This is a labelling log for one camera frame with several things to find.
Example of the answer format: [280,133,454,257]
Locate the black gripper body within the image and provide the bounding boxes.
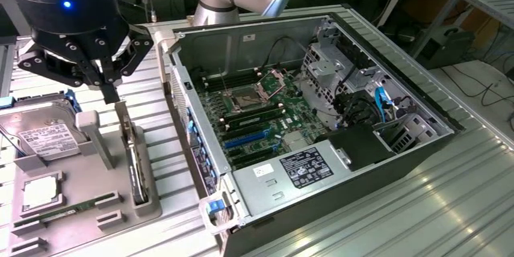
[0,0,133,63]

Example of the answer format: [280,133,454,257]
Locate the graphics card with metal bracket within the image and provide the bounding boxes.
[114,100,153,205]

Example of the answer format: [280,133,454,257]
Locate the blue disk carrier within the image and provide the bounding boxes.
[0,88,85,114]

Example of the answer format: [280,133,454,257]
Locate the silver hard disk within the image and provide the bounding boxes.
[0,97,89,161]

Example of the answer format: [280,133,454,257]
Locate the black RAM slot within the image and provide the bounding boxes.
[203,70,262,85]
[205,75,265,91]
[225,118,288,133]
[221,103,286,119]

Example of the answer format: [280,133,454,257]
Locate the CPU socket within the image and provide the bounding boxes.
[227,87,266,108]

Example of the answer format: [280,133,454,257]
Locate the grey parts rack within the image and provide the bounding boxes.
[7,111,165,257]

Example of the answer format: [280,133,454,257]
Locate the green installed RAM stick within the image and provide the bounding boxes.
[230,113,280,128]

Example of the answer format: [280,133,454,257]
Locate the blue expansion slot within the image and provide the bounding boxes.
[223,130,270,149]

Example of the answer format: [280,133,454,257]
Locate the silver CPU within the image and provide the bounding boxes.
[22,177,61,209]

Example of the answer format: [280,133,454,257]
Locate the green loose RAM stick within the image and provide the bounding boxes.
[14,193,117,228]

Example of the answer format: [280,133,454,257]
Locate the open metal socket cover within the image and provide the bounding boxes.
[255,69,298,98]

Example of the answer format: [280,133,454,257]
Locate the black expansion slot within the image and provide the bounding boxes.
[231,147,276,166]

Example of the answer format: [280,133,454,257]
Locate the green motherboard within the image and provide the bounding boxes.
[197,67,334,170]

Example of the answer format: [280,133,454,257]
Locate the silver chipset heatsink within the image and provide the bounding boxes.
[282,132,314,150]

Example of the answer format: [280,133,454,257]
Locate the silver power supply with label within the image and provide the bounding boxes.
[231,145,352,219]

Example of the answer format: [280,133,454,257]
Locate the metal disk bay cage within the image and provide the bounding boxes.
[301,42,386,125]

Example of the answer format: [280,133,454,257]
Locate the black plastic air shroud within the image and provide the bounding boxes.
[313,124,397,172]

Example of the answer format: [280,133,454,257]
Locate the open black PC case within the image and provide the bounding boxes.
[154,11,468,257]

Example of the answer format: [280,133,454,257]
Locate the silver slanted disk bay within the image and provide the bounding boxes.
[373,115,440,154]

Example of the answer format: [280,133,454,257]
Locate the black floor machine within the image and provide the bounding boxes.
[416,28,476,70]

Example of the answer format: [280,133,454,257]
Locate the aluminium profile frame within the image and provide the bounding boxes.
[0,36,18,98]

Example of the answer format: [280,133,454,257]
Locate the black looped wire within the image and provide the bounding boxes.
[259,36,312,71]

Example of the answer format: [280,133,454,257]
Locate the black power wire bundle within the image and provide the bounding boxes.
[336,94,381,126]

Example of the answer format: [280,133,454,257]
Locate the blue SATA wire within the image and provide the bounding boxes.
[373,87,393,124]

